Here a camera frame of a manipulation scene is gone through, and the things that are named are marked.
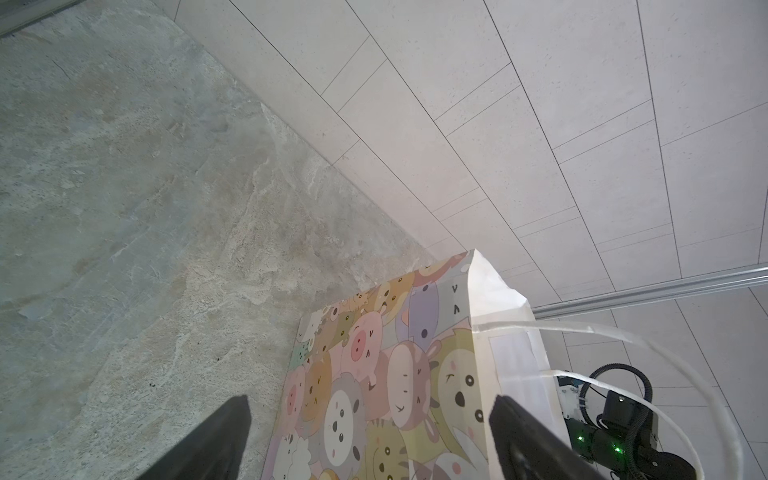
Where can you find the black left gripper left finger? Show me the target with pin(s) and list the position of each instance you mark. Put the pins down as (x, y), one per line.
(213, 450)

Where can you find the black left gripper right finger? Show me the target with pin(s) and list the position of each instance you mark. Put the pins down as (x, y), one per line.
(527, 449)

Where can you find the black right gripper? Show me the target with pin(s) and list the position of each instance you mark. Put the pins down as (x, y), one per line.
(622, 439)

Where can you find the white cartoon animal paper bag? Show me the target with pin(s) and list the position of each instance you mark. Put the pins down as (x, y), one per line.
(397, 382)

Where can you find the aluminium right corner profile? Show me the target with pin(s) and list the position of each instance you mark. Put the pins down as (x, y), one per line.
(742, 277)

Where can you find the aluminium corner profile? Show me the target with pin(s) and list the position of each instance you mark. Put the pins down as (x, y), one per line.
(742, 277)
(17, 14)

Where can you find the aluminium left corner profile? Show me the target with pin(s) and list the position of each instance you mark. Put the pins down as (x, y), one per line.
(17, 14)

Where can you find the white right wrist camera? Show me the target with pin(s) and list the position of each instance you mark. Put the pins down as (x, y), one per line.
(569, 398)

